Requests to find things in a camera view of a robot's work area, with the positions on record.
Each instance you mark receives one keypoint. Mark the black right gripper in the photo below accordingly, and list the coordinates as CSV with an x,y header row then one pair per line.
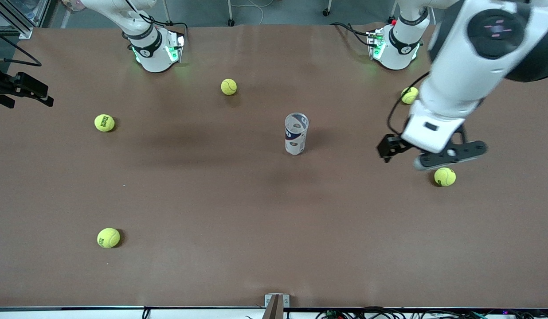
x,y
3,85

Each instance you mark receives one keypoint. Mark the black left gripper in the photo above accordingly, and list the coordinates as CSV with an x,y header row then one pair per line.
x,y
393,145

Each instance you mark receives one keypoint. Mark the clear labelled tennis ball can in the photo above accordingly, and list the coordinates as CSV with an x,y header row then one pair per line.
x,y
296,137

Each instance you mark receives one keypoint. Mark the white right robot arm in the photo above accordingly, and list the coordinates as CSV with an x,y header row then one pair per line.
x,y
150,55

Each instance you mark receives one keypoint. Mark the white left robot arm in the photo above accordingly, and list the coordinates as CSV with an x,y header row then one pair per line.
x,y
451,75

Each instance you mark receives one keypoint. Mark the yellow tennis ball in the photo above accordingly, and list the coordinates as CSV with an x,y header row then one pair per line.
x,y
108,238
104,122
409,95
228,87
444,178

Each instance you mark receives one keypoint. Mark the stand leg with caster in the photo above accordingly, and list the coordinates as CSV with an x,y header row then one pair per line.
x,y
168,21
328,13
231,21

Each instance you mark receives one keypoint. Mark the aluminium frame profile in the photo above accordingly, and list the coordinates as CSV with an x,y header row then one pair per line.
x,y
25,32

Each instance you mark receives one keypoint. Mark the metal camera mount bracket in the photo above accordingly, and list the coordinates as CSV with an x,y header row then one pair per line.
x,y
285,301

